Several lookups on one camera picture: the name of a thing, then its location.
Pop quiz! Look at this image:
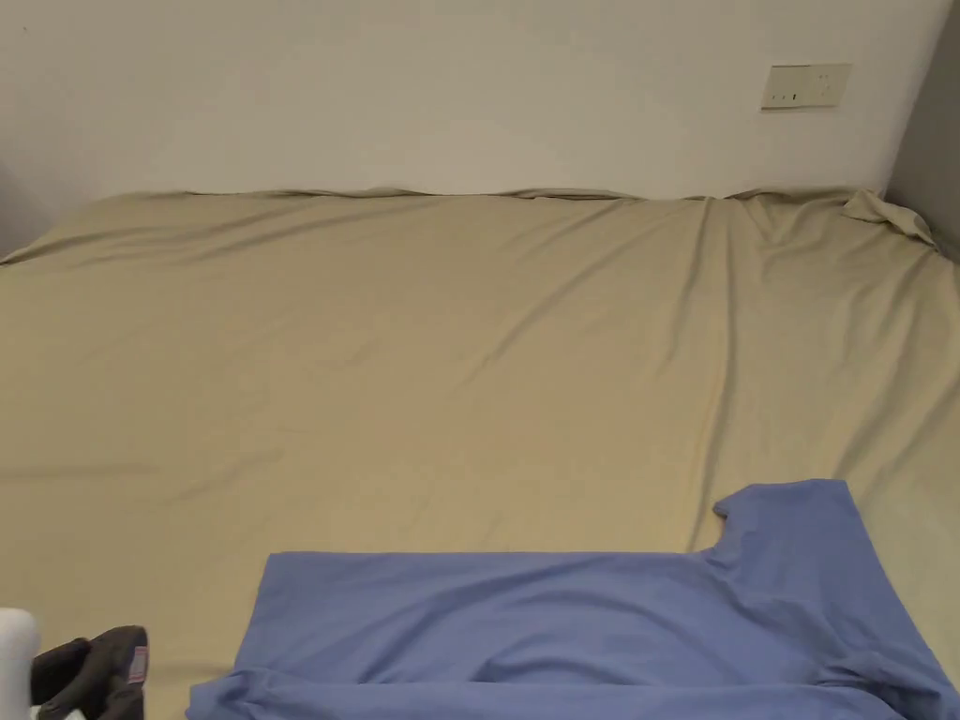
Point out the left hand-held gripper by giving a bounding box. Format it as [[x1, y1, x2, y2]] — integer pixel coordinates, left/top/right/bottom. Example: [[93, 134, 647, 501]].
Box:
[[0, 607, 150, 720]]

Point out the blue shirt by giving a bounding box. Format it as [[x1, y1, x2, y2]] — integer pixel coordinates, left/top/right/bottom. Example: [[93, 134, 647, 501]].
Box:
[[186, 479, 960, 720]]

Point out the bed with beige sheet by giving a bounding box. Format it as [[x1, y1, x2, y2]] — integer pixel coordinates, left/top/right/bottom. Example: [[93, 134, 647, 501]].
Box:
[[0, 187, 960, 720]]

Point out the beige wall socket panel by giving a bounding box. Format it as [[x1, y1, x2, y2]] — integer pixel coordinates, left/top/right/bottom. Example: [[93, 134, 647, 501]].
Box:
[[760, 63, 853, 113]]

